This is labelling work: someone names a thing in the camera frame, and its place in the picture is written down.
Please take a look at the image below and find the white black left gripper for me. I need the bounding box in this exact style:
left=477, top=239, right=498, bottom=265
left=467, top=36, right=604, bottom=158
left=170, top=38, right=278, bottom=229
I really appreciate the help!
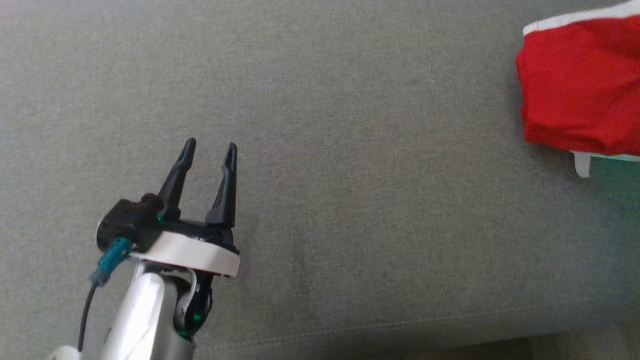
left=127, top=137, right=242, bottom=279

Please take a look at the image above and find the red Bulls jersey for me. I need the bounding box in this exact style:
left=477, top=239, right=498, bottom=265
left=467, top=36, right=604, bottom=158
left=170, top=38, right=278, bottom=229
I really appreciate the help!
left=515, top=0, right=640, bottom=179

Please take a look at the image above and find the large grey sofa seat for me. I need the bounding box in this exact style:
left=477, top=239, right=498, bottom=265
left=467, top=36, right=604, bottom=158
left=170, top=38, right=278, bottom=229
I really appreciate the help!
left=0, top=0, right=640, bottom=360

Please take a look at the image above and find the teal left camera connector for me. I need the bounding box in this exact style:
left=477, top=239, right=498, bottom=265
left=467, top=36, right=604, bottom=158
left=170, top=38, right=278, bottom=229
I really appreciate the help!
left=90, top=237, right=133, bottom=287

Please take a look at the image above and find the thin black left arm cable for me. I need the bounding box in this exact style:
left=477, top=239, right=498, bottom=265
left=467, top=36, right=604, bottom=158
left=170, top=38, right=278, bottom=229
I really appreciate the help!
left=76, top=280, right=99, bottom=352

